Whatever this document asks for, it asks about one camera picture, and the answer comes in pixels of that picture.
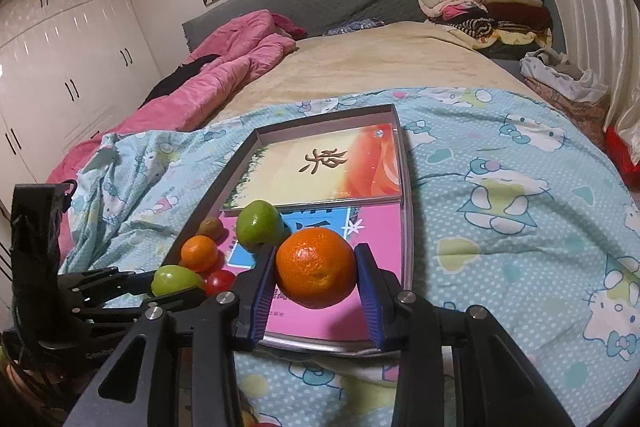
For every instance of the red plastic bag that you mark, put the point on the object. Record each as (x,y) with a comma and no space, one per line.
(622,152)

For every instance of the small green fruit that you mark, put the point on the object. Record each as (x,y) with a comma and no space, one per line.
(172,279)

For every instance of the white wardrobe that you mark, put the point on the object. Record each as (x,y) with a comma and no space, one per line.
(75,57)

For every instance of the stack of folded clothes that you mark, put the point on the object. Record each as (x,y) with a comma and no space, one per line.
(510,12)

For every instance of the shallow grey cardboard box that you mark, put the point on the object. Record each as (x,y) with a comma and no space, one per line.
(320,348)

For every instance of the pink quilt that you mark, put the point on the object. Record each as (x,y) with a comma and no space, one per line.
(225,72)

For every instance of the white cloth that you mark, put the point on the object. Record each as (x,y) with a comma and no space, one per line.
(550,77)

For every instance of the large orange mandarin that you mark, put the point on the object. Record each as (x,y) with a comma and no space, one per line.
(315,267)

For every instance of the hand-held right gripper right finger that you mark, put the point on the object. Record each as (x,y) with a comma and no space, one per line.
(372,302)

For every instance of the small orange mandarin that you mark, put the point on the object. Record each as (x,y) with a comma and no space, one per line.
(199,253)

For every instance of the large green fruit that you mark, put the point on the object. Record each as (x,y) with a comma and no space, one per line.
(257,222)

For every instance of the yellow and orange book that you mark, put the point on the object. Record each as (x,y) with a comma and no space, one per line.
(350,167)

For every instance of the blue cartoon cat printed blanket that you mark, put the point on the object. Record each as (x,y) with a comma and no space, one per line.
(500,232)

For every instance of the brown kiwi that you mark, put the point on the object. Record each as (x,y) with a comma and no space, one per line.
(210,227)

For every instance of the black garment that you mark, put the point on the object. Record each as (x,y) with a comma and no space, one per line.
(180,77)

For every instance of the blue patterned cloth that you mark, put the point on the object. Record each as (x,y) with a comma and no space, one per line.
(357,27)

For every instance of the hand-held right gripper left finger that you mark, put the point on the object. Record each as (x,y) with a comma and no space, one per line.
(265,297)

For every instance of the beige bed sheet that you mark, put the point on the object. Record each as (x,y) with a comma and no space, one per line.
(390,57)

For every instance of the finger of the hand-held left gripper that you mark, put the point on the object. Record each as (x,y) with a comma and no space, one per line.
(115,279)
(180,294)

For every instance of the pink book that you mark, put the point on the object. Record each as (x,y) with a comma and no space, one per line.
(380,247)

